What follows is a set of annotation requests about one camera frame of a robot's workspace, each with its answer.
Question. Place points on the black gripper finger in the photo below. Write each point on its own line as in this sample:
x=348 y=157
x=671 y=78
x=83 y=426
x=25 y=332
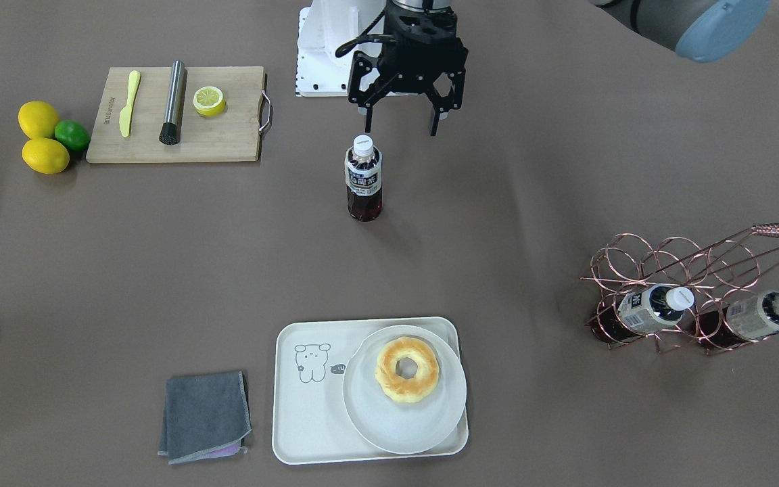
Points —
x=434 y=121
x=368 y=111

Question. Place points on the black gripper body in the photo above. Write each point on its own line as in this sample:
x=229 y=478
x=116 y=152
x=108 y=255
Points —
x=364 y=79

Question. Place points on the tea bottle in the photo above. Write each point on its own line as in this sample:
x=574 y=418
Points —
x=362 y=172
x=752 y=319
x=633 y=315

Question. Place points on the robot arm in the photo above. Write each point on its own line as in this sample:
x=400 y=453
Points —
x=702 y=31

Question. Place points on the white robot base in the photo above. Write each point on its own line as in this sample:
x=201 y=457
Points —
x=323 y=27

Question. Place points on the cream rabbit tray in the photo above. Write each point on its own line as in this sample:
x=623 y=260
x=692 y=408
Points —
x=310 y=422

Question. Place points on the wooden cutting board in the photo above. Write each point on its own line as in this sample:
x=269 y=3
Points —
x=232 y=136

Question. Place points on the half lemon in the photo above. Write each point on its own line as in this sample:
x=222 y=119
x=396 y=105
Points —
x=209 y=101

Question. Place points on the metal muddler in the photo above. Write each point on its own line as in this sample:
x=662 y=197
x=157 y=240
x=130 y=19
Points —
x=170 y=131

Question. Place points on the yellow plastic knife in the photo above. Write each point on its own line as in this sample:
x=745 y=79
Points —
x=126 y=113

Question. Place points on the donut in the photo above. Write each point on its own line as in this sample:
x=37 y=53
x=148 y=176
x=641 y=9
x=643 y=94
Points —
x=421 y=384

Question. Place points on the green lime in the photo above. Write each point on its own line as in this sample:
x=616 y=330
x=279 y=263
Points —
x=72 y=135

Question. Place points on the white plate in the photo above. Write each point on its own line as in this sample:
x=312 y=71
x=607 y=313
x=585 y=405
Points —
x=403 y=428

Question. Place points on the lower yellow lemon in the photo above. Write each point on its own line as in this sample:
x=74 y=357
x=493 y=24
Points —
x=46 y=156

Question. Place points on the yellow lemon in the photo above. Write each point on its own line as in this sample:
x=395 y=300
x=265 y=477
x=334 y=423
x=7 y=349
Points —
x=38 y=119
x=46 y=156

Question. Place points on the upper yellow lemon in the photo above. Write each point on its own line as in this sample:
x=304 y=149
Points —
x=38 y=119

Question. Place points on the grey folded cloth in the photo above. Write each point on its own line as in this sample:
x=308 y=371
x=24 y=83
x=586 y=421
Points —
x=205 y=416

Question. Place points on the copper wire bottle rack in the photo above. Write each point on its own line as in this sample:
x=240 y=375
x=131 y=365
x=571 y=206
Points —
x=727 y=271

